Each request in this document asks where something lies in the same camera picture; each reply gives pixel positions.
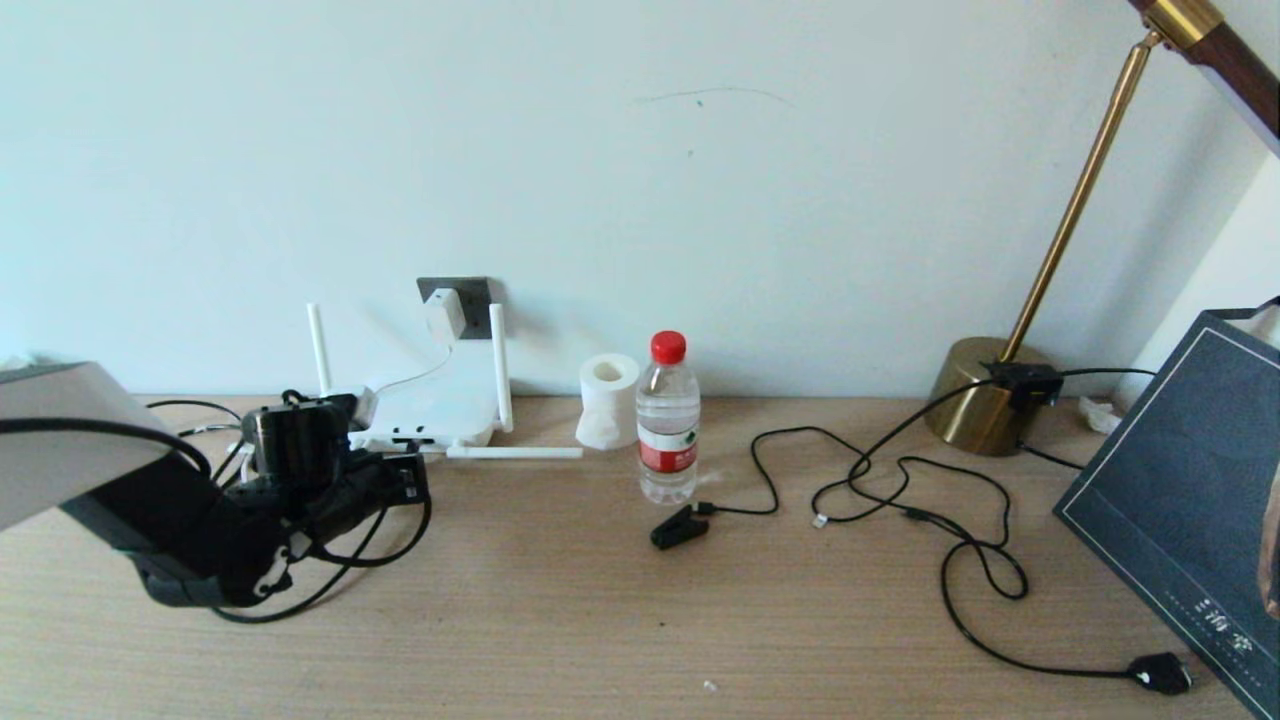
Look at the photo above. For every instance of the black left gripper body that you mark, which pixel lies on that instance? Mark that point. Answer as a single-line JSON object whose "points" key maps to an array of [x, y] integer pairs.
{"points": [[375, 488]]}

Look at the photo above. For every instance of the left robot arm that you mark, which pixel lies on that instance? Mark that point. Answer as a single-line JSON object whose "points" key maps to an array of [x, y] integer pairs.
{"points": [[170, 535]]}

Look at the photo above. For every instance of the white router with antennas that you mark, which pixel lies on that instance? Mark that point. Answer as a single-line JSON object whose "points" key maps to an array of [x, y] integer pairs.
{"points": [[440, 410]]}

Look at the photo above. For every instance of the white toilet paper roll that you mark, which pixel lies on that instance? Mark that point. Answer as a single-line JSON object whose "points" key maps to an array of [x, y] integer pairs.
{"points": [[608, 410]]}

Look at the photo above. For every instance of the red-capped water bottle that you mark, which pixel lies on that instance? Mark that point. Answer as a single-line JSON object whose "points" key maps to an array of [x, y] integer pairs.
{"points": [[668, 440]]}

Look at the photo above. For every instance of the black clip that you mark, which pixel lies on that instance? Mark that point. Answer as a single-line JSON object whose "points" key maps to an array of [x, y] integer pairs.
{"points": [[675, 530]]}

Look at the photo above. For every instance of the brass desk lamp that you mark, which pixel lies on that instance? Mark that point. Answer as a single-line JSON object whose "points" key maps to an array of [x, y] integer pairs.
{"points": [[975, 400]]}

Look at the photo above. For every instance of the black box on lamp base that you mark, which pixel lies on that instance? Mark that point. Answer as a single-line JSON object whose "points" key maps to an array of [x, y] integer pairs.
{"points": [[1025, 385]]}

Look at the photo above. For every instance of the crumpled white tissue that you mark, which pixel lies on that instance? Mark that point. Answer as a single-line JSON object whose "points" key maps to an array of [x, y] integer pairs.
{"points": [[1099, 415]]}

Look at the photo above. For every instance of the dark blue paper bag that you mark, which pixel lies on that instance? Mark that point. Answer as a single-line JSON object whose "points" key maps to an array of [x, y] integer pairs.
{"points": [[1180, 490]]}

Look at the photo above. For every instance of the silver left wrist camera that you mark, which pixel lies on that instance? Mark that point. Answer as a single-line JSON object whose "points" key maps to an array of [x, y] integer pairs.
{"points": [[360, 406]]}

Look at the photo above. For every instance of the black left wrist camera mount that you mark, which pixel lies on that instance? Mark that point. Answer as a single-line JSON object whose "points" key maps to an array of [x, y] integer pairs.
{"points": [[338, 402]]}

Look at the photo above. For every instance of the grey wall socket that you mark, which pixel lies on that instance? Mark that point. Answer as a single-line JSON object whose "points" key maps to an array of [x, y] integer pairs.
{"points": [[478, 300]]}

